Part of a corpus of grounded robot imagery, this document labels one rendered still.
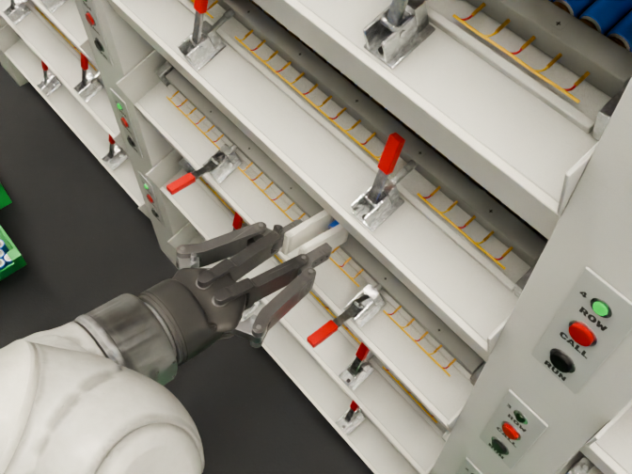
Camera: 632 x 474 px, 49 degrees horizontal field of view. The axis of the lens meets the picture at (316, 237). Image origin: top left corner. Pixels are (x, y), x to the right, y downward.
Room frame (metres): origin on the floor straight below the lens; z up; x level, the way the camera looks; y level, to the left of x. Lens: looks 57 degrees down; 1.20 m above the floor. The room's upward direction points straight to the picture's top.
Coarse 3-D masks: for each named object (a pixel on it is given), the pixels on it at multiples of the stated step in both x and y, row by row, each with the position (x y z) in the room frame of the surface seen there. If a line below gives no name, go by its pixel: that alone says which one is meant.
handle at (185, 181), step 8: (216, 160) 0.56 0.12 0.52; (200, 168) 0.55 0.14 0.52; (208, 168) 0.55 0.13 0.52; (184, 176) 0.54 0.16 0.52; (192, 176) 0.54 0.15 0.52; (200, 176) 0.54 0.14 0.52; (168, 184) 0.52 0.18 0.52; (176, 184) 0.52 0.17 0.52; (184, 184) 0.52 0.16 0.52; (176, 192) 0.52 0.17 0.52
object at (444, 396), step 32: (160, 64) 0.72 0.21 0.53; (128, 96) 0.68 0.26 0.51; (160, 96) 0.69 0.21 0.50; (160, 128) 0.64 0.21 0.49; (192, 128) 0.63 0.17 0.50; (192, 160) 0.59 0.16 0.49; (224, 192) 0.53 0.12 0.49; (256, 192) 0.53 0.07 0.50; (288, 256) 0.44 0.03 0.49; (320, 288) 0.40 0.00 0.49; (352, 288) 0.39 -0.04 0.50; (352, 320) 0.35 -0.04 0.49; (384, 320) 0.35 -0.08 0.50; (384, 352) 0.32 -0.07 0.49; (416, 352) 0.31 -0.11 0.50; (416, 384) 0.28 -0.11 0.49; (448, 384) 0.28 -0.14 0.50; (448, 416) 0.24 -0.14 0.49
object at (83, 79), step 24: (0, 0) 1.15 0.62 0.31; (24, 0) 1.11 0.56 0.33; (24, 24) 1.08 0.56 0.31; (48, 24) 1.06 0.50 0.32; (48, 48) 1.01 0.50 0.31; (72, 48) 1.00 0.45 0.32; (72, 72) 0.94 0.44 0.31; (96, 72) 0.94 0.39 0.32; (96, 96) 0.89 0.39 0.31; (120, 144) 0.76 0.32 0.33
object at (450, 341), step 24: (192, 96) 0.66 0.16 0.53; (216, 120) 0.62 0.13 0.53; (240, 144) 0.58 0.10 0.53; (240, 168) 0.56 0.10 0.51; (264, 168) 0.54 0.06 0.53; (264, 192) 0.52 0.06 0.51; (288, 192) 0.50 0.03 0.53; (288, 216) 0.48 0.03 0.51; (336, 264) 0.42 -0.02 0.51; (360, 264) 0.40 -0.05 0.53; (384, 288) 0.38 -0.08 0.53; (408, 312) 0.35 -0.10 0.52; (432, 312) 0.34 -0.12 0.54; (408, 336) 0.33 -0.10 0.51; (432, 336) 0.32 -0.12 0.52; (456, 336) 0.31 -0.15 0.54; (480, 360) 0.29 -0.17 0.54
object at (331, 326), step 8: (360, 304) 0.36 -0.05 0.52; (344, 312) 0.35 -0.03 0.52; (352, 312) 0.35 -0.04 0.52; (336, 320) 0.34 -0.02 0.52; (344, 320) 0.34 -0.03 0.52; (320, 328) 0.33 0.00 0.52; (328, 328) 0.33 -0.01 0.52; (336, 328) 0.33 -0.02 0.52; (312, 336) 0.32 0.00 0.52; (320, 336) 0.32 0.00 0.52; (328, 336) 0.32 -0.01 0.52; (312, 344) 0.31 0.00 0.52
